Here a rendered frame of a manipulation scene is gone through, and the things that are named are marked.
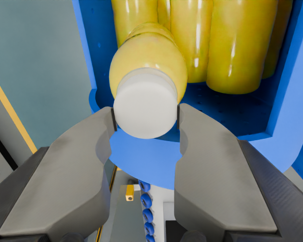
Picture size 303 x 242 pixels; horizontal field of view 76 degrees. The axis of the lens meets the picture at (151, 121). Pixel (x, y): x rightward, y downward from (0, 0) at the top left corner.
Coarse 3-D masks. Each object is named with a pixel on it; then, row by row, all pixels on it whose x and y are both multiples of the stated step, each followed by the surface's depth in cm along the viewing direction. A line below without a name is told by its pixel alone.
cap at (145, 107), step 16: (128, 80) 11; (144, 80) 11; (160, 80) 11; (128, 96) 11; (144, 96) 11; (160, 96) 11; (128, 112) 11; (144, 112) 11; (160, 112) 11; (176, 112) 11; (128, 128) 12; (144, 128) 12; (160, 128) 12
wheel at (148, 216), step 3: (144, 210) 64; (147, 210) 64; (144, 213) 64; (147, 213) 63; (150, 213) 63; (144, 216) 65; (147, 216) 63; (150, 216) 63; (147, 219) 64; (150, 219) 63; (150, 222) 64
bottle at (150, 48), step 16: (144, 32) 17; (160, 32) 18; (128, 48) 14; (144, 48) 13; (160, 48) 14; (176, 48) 15; (112, 64) 15; (128, 64) 13; (144, 64) 13; (160, 64) 13; (176, 64) 14; (112, 80) 14; (176, 80) 13; (176, 96) 13
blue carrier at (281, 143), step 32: (96, 0) 26; (96, 32) 27; (288, 32) 26; (96, 64) 28; (288, 64) 13; (96, 96) 27; (192, 96) 36; (224, 96) 36; (256, 96) 34; (288, 96) 14; (256, 128) 26; (288, 128) 16; (128, 160) 20; (160, 160) 17; (288, 160) 19
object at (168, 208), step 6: (168, 204) 66; (168, 210) 64; (168, 216) 62; (174, 216) 62; (168, 222) 59; (174, 222) 58; (168, 228) 57; (174, 228) 57; (180, 228) 57; (168, 234) 55; (174, 234) 55; (180, 234) 55; (168, 240) 54; (174, 240) 54
